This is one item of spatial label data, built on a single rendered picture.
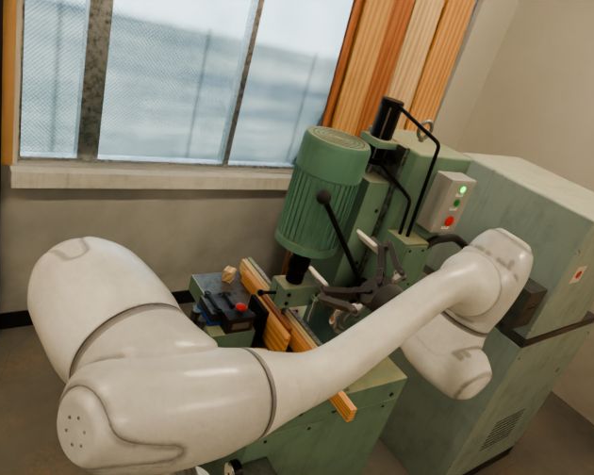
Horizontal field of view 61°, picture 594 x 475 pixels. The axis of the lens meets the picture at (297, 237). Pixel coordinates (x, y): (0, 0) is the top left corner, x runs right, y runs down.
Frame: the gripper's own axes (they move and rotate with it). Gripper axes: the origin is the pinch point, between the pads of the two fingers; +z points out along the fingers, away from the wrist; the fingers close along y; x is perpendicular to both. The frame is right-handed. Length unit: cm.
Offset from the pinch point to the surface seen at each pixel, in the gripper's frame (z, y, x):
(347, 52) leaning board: 145, 92, -47
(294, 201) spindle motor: 22.5, 2.0, 0.5
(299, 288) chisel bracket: 19.8, -9.3, -24.8
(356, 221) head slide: 16.5, 13.2, -13.1
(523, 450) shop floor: -4, 43, -216
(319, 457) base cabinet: 1, -35, -75
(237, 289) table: 43, -24, -34
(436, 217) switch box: 6.8, 30.9, -20.5
